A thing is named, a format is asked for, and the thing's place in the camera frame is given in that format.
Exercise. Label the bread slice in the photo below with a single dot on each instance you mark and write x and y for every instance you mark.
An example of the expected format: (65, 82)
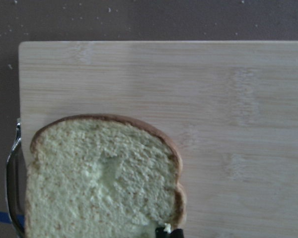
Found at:
(103, 176)

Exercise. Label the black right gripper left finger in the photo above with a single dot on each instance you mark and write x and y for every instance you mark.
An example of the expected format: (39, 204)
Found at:
(160, 232)

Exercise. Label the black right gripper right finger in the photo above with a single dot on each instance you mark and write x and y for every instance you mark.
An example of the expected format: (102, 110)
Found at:
(177, 233)

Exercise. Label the wooden cutting board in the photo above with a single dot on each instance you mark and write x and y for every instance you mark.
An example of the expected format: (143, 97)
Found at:
(231, 107)

